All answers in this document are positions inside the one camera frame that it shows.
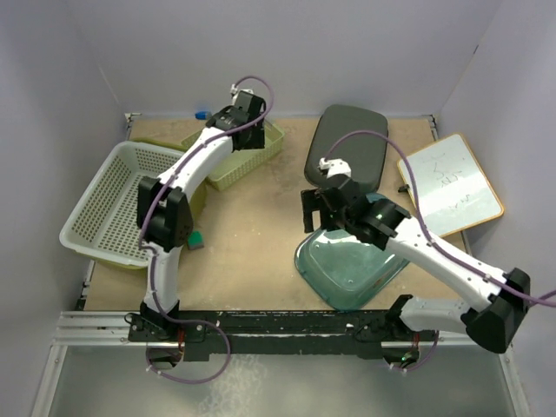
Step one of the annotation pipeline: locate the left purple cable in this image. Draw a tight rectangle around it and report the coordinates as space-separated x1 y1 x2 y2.
138 76 275 331

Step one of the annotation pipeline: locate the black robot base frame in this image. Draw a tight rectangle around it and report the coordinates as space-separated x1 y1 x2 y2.
124 310 435 361

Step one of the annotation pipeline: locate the whiteboard with wooden frame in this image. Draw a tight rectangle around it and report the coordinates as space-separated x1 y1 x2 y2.
398 133 505 237

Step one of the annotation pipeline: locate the light green small basket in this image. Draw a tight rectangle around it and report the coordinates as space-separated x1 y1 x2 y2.
206 121 285 191

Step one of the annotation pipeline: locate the olive green plastic tub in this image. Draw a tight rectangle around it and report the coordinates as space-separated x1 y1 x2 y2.
93 137 209 271

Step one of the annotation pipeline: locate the grey plastic tub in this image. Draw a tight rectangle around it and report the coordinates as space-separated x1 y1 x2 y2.
304 104 388 193

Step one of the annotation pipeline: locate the white perforated plastic basket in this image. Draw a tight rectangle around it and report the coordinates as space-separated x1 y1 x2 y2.
59 141 182 269

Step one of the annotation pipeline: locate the green sponge block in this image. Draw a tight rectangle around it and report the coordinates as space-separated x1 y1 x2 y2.
186 231 204 250

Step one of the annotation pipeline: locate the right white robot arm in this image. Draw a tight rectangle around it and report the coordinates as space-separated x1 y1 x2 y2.
301 175 531 354

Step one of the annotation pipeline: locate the blue small object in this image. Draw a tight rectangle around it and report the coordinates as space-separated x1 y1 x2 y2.
195 110 212 120

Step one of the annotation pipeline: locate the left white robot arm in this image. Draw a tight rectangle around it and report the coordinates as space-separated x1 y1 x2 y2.
136 89 268 341

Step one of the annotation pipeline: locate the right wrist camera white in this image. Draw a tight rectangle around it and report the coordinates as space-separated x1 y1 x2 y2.
318 157 352 179

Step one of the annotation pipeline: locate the teal transparent plastic tub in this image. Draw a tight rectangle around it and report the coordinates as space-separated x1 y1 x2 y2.
295 228 408 311

